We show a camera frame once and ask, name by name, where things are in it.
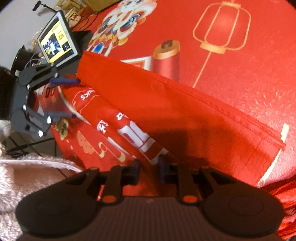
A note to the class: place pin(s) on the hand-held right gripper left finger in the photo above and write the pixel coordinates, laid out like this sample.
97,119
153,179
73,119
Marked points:
136,170

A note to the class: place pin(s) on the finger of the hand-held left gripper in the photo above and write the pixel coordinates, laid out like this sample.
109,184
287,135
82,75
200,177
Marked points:
60,115
64,81

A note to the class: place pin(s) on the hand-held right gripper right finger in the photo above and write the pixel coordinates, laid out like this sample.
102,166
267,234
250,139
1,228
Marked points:
161,171

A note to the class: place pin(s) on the red shopping bag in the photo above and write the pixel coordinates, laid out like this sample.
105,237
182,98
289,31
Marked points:
185,111

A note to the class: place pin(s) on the black container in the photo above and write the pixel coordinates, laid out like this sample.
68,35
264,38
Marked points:
23,58

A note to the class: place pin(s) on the tablet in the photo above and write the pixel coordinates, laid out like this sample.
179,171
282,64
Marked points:
57,39

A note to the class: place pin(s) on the black selfie stick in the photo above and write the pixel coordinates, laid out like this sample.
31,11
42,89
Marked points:
37,5

